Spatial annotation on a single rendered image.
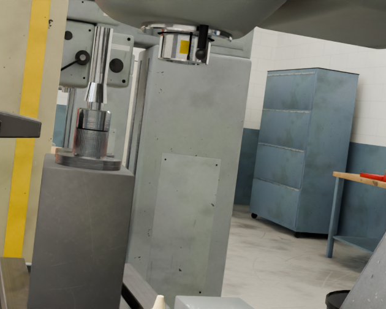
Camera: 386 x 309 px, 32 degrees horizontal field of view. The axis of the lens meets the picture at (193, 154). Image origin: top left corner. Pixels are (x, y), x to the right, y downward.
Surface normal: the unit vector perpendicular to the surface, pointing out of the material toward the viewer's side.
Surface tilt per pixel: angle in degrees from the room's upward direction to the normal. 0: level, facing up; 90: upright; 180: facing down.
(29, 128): 90
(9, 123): 90
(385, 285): 64
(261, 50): 90
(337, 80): 90
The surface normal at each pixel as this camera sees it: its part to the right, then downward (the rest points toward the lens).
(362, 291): -0.77, -0.53
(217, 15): 0.25, 0.67
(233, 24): 0.41, 0.80
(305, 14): -0.54, 0.84
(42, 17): 0.31, 0.09
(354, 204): -0.94, -0.11
